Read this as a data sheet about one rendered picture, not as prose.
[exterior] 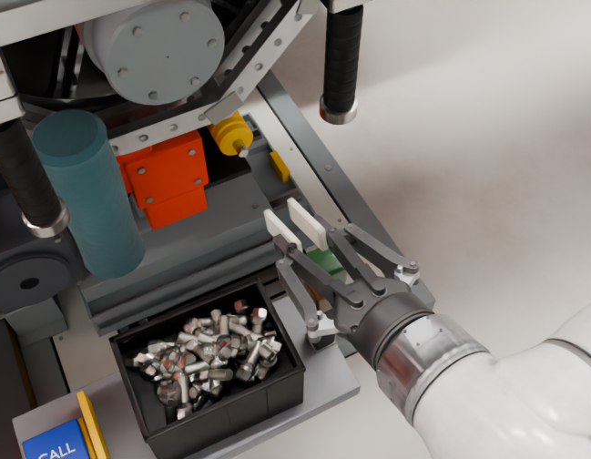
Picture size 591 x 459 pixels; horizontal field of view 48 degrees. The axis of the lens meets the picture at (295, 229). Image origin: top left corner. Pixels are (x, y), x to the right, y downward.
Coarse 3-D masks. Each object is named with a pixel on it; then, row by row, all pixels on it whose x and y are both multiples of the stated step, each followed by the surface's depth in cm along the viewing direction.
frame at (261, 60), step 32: (288, 0) 91; (256, 32) 96; (288, 32) 93; (224, 64) 98; (256, 64) 95; (192, 96) 101; (224, 96) 96; (32, 128) 85; (128, 128) 94; (160, 128) 95; (192, 128) 98
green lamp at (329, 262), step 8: (328, 248) 77; (312, 256) 77; (320, 256) 77; (328, 256) 77; (320, 264) 76; (328, 264) 76; (336, 264) 76; (328, 272) 76; (336, 272) 76; (344, 272) 77; (344, 280) 78
